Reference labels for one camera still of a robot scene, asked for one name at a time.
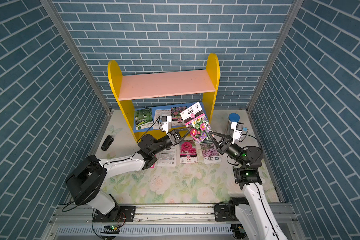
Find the yellow wooden shelf unit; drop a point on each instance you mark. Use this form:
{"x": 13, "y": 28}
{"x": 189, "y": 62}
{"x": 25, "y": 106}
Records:
{"x": 128, "y": 88}

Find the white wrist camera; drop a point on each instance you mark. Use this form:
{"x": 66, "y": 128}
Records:
{"x": 236, "y": 131}
{"x": 165, "y": 123}

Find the black stapler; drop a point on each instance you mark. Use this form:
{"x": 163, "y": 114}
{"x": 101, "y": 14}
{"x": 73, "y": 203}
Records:
{"x": 107, "y": 143}

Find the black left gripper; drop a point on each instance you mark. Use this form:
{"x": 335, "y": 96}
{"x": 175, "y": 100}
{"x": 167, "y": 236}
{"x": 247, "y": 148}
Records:
{"x": 174, "y": 137}

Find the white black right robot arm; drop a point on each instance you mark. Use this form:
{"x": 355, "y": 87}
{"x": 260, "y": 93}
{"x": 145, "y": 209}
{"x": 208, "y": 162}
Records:
{"x": 252, "y": 210}

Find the white text packet lower shelf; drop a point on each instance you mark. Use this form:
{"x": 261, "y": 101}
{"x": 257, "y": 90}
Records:
{"x": 158, "y": 117}

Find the pink hollyhock seed packet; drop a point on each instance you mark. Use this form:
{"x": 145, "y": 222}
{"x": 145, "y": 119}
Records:
{"x": 188, "y": 152}

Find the aluminium corner post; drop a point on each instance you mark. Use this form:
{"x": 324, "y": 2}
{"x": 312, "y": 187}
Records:
{"x": 292, "y": 14}
{"x": 66, "y": 36}

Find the mixed aster flower seed packet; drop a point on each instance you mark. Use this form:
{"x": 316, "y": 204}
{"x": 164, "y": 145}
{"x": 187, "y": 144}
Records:
{"x": 195, "y": 118}

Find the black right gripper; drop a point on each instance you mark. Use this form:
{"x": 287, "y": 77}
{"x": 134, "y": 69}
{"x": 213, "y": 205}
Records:
{"x": 225, "y": 146}

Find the white text back seed packet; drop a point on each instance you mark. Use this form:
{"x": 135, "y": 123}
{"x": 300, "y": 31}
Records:
{"x": 168, "y": 157}

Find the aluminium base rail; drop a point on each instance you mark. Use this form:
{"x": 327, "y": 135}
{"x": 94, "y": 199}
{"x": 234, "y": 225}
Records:
{"x": 162, "y": 221}

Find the purple flower seed packet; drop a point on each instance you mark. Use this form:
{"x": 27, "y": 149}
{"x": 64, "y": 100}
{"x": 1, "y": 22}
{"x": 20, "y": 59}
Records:
{"x": 210, "y": 153}

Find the pink aster seed packet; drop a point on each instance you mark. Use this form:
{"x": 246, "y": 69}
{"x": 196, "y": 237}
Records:
{"x": 177, "y": 120}

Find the aluminium corner post right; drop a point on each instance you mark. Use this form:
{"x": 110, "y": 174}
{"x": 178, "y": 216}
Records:
{"x": 292, "y": 14}

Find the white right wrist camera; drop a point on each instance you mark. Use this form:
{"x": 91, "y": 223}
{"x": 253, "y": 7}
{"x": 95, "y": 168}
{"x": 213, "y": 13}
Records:
{"x": 236, "y": 131}

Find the green gourd seed packet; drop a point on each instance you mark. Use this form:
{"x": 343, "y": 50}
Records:
{"x": 143, "y": 118}

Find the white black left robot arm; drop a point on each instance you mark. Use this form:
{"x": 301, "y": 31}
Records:
{"x": 85, "y": 181}

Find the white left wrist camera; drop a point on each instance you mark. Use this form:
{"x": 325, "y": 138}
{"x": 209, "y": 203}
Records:
{"x": 165, "y": 123}

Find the aluminium corner post left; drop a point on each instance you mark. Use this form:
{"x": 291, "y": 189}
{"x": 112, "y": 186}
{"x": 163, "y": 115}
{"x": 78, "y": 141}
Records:
{"x": 66, "y": 36}

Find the clear pencil tube blue lid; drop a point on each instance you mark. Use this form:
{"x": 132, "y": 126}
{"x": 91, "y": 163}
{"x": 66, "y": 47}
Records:
{"x": 233, "y": 117}

